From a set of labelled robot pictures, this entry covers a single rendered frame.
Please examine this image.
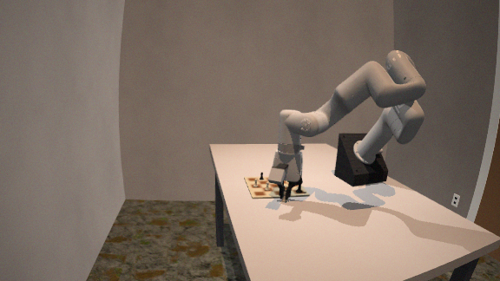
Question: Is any brown and cream chessboard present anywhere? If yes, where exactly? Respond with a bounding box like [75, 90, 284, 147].
[244, 177, 310, 199]

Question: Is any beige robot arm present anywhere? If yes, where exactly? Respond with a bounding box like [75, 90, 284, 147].
[278, 50, 426, 164]

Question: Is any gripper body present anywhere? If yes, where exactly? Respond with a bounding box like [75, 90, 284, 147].
[273, 149, 303, 182]

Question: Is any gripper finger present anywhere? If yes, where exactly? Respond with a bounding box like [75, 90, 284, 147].
[286, 176, 303, 200]
[278, 180, 285, 199]

